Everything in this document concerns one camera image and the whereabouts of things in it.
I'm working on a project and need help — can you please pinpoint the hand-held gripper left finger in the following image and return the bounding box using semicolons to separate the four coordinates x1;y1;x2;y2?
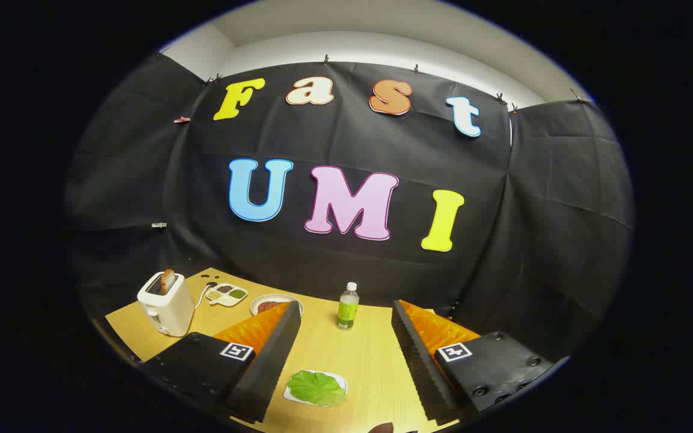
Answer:
139;301;302;425

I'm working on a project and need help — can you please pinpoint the green lettuce leaf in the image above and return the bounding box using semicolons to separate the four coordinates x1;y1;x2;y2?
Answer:
288;370;347;407

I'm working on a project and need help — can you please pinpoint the white divided dish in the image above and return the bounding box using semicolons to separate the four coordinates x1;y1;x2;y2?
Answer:
205;283;249;308

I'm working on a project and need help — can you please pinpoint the white toaster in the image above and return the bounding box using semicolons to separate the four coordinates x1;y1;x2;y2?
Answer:
137;271;196;337

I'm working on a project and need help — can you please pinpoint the black backdrop cloth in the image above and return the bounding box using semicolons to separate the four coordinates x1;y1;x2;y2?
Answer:
64;51;635;361

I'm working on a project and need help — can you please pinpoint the round white plate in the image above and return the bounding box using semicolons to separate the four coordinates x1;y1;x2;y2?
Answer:
250;293;304;318

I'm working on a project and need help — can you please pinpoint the clear bottle with green label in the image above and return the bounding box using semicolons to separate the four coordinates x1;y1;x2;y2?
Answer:
336;282;360;331

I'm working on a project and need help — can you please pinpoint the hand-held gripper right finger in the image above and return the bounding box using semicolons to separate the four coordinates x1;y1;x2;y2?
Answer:
391;299;570;425

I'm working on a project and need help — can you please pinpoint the square white plate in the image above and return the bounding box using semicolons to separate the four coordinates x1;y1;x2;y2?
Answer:
283;369;348;407

